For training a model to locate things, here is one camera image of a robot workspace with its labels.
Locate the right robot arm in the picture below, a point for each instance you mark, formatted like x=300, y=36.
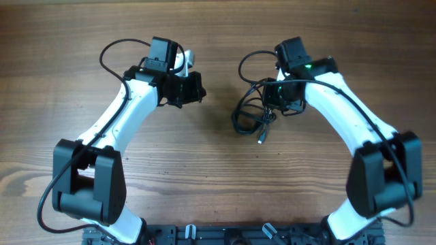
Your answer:
x=386, y=168

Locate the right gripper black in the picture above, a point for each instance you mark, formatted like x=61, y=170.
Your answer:
x=268, y=99

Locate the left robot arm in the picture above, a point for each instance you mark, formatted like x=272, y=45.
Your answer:
x=88, y=181

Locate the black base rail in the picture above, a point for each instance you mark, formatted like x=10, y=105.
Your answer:
x=306, y=233

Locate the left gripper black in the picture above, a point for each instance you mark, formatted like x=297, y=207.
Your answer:
x=197, y=90

